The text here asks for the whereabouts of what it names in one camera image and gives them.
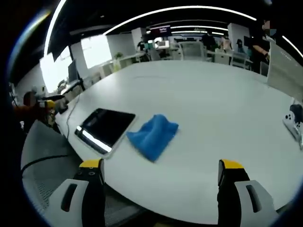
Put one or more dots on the grey mesh chair back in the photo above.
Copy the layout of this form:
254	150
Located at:
284	71

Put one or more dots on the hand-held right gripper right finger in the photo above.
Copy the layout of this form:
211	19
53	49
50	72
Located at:
227	189

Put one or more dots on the curved ceiling light strip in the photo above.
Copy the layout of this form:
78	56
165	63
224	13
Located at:
53	21
180	8

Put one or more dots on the black computer monitor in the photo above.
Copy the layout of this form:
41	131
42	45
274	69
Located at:
72	71

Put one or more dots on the yellow object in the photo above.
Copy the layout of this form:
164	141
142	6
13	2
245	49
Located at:
49	103

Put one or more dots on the blue cleaning cloth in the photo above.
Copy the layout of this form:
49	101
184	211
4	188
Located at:
151	139

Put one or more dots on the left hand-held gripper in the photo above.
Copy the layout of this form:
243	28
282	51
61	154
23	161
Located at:
290	119

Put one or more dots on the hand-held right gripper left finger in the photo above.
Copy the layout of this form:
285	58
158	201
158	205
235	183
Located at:
94	189

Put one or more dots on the small black device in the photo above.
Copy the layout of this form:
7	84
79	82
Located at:
63	109

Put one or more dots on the wall display screen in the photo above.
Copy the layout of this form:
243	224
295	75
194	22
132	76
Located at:
162	30

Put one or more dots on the grey mesh office chair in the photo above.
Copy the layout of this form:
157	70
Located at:
42	146

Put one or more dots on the green potted plant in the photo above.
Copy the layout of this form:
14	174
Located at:
118	55

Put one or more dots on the white mesh office chair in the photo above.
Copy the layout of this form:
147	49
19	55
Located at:
193	50

